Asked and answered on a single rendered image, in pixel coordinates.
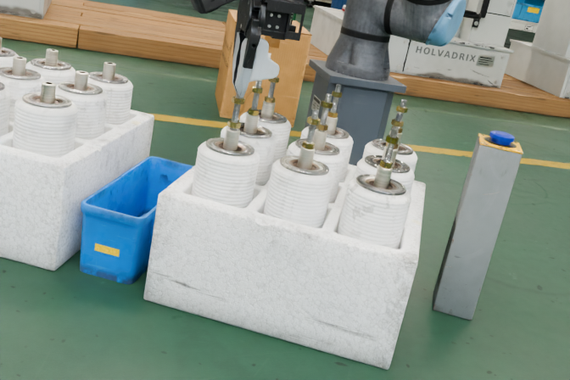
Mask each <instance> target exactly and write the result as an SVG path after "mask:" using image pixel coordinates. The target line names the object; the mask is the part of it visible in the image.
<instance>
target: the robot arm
mask: <svg viewBox="0 0 570 380"><path fill-rule="evenodd" d="M233 1H235V0H191V3H192V5H193V8H194V9H195V10H197V11H198V12H199V13H201V14H207V13H210V12H213V11H215V10H217V9H218V8H220V6H223V5H225V4H228V3H230V2H233ZM465 8H466V0H347V3H346V6H345V10H344V17H343V22H342V26H341V31H340V34H339V37H338V40H337V41H336V42H335V44H334V46H333V48H332V50H331V52H330V53H329V54H328V56H327V62H326V67H327V68H328V69H330V70H332V71H335V72H337V73H339V74H343V75H348V76H352V77H356V78H361V79H366V80H372V81H386V80H388V77H389V73H390V64H389V53H388V44H389V40H390V37H391V35H393V36H399V37H403V38H405V39H409V40H412V41H416V42H422V43H425V44H426V45H433V46H437V47H443V46H445V45H447V44H448V43H449V42H450V41H451V40H452V38H453V37H454V35H455V34H456V32H457V30H458V28H459V26H460V24H461V21H462V18H463V15H464V13H465ZM305 10H306V5H305V4H304V0H240V1H239V5H238V9H237V24H236V29H235V36H234V45H233V55H232V56H233V61H232V83H233V85H234V88H235V91H236V93H238V96H239V97H240V98H243V97H244V95H245V93H246V91H247V88H248V85H249V82H251V81H260V80H266V79H272V78H275V77H277V75H278V74H279V65H278V64H276V63H275V62H274V61H272V60H271V59H270V58H269V57H268V50H269V44H268V42H267V41H266V40H265V39H263V38H261V35H263V36H270V37H271V38H274V39H280V40H285V39H289V40H295V41H299V40H300V36H301V31H302V27H303V22H304V17H305ZM296 14H302V15H301V20H300V25H299V33H298V32H295V31H296V26H295V25H292V22H293V20H295V19H296Z"/></svg>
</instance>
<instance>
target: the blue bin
mask: <svg viewBox="0 0 570 380"><path fill-rule="evenodd" d="M192 168H193V166H192V165H186V164H183V163H179V162H175V161H172V160H168V159H162V158H159V157H154V156H150V157H147V158H146V159H144V160H143V161H141V162H140V163H138V164H137V165H135V166H133V167H132V168H130V169H129V170H128V171H126V172H125V173H123V174H122V175H120V176H118V177H117V178H115V179H114V180H113V181H111V182H110V183H108V184H107V185H105V186H104V187H102V188H100V189H99V190H97V191H96V192H95V193H93V194H92V195H90V196H89V197H87V198H85V199H84V200H83V201H82V202H81V212H82V213H83V216H82V230H81V257H80V271H82V272H84V273H87V274H90V275H94V276H96V277H102V278H105V279H109V280H111V281H115V282H120V283H124V284H133V283H134V282H135V281H136V280H137V279H138V278H139V277H140V276H141V275H142V274H143V273H144V272H145V271H146V270H147V269H148V262H149V256H150V249H151V243H152V237H153V231H154V221H155V215H156V209H157V203H158V196H159V194H160V193H161V192H162V191H164V190H165V189H166V188H167V187H168V186H169V185H170V184H172V183H173V182H174V181H176V180H177V179H178V178H180V177H181V176H182V175H184V174H185V173H186V172H187V171H189V170H191V169H192Z"/></svg>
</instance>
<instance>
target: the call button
mask: <svg viewBox="0 0 570 380"><path fill-rule="evenodd" d="M489 136H490V137H491V141H492V142H494V143H498V144H502V145H510V144H511V143H513V141H514V138H515V137H514V136H513V135H511V134H509V133H506V132H503V131H491V132H490V134H489Z"/></svg>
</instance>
